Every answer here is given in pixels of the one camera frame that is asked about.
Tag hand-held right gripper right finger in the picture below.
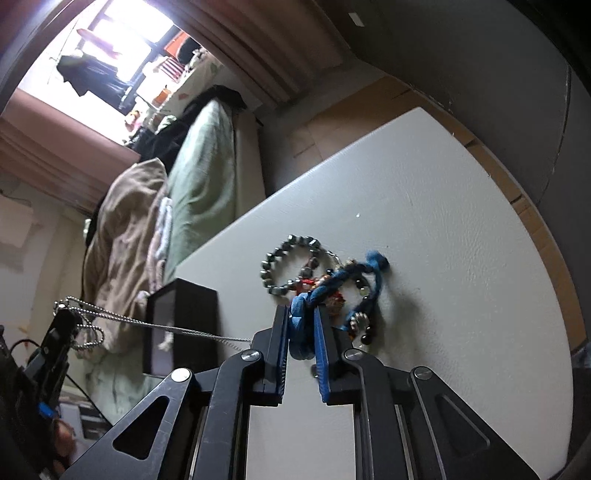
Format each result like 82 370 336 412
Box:
314 307 541 480

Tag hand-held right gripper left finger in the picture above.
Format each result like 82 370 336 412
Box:
60 305 291 480

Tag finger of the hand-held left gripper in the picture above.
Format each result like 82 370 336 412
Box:
39 307 84 370

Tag blue braided bracelet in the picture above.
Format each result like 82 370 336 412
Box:
288 250 390 361

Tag black jewelry box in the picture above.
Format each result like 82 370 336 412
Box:
142 278 219 377

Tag silver chain necklace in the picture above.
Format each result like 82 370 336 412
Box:
54 296 254 354

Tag person's left hand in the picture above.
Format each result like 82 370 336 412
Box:
52 418 77 463

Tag beige blanket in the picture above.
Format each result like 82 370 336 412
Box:
82 158 174 324

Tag pink curtain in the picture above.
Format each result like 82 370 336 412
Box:
0 88 140 214
178 0 343 106

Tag green bed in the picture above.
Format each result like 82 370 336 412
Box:
85 99 267 428

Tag black garment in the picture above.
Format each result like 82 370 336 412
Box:
131 85 246 163

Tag dark hanging clothes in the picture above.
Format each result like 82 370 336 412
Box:
56 54 136 110

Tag patterned window seat cushion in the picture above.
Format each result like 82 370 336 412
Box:
150 59 223 117

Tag pink hanging garment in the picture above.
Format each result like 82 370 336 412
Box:
76 28 122 54

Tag black bag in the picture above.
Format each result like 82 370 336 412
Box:
177 39 200 64

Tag red charm bracelet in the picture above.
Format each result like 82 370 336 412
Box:
294 270 346 315

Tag black bead bracelet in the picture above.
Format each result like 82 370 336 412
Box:
342 265 385 348

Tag grey metallic bead bracelet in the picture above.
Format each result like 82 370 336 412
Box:
260 234 325 296

